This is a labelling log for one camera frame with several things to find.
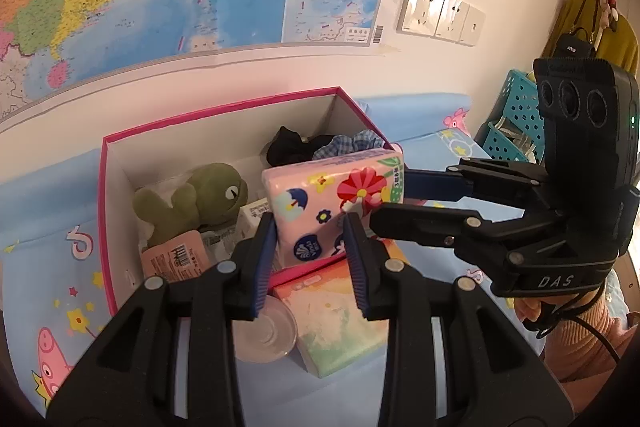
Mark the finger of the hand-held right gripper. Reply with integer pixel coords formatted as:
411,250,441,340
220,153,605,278
369,202,566,268
402,158,551,202

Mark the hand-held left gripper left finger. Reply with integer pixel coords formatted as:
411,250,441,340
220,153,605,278
46,212,278,427

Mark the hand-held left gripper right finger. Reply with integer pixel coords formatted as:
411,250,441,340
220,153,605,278
342,213,576,427

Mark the white barcode packet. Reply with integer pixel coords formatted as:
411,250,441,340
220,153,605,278
200,199,275,265

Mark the pink floral tissue pack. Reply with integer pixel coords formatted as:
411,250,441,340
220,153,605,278
261,149,405,270

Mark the pink spout pouch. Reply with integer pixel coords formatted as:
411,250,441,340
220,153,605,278
140,229,211,284

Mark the green plush toy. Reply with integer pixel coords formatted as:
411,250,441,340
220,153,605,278
132,163,249,248

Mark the blue checked scrunchie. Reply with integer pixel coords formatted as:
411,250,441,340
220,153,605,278
311,129,388,160

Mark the pink cardboard box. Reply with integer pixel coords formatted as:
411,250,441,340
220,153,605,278
98,87,403,315

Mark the person's right forearm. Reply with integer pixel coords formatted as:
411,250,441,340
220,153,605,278
542,277,640,413

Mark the person's right hand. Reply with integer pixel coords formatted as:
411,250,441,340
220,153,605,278
514,292,561,338

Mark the pastel rainbow tissue pack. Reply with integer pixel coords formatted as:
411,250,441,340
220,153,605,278
272,257,401,379

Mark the white plastic bottle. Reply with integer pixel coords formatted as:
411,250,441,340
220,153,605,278
232,294,299,364

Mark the teal plastic basket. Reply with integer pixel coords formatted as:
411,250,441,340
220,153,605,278
474,119,546,165
492,68,547,142

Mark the black scrunchie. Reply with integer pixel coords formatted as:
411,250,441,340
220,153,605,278
266,126,333,168

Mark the black hanging bag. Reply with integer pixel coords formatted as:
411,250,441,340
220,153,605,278
552,27,598,58

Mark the yellow hanging garment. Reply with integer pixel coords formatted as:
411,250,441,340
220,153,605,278
547,0,640,80

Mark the blue cartoon pig blanket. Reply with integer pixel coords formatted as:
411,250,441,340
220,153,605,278
0,93,640,413

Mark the black cable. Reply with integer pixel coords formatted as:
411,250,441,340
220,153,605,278
535,289,626,364

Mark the white wall socket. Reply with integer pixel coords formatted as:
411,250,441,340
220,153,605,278
397,0,446,36
459,4,487,48
434,0,472,42

